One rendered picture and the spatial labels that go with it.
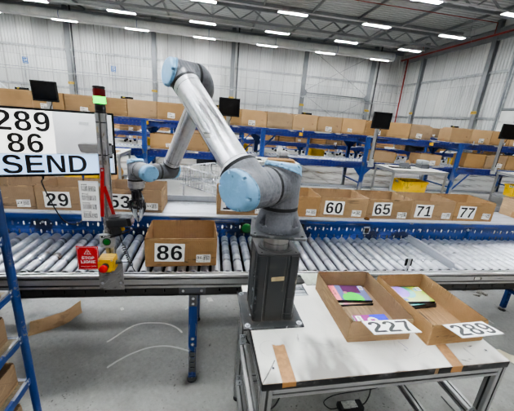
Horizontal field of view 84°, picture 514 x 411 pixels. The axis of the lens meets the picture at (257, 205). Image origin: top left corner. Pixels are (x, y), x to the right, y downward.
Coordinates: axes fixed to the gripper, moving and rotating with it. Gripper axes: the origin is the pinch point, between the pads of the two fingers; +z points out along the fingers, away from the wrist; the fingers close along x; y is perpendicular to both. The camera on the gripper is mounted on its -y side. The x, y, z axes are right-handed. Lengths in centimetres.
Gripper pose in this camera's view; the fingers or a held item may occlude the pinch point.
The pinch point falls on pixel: (139, 218)
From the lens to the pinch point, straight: 187.6
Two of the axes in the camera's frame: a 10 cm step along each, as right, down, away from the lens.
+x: 9.8, 0.3, 1.8
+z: -0.8, 9.5, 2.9
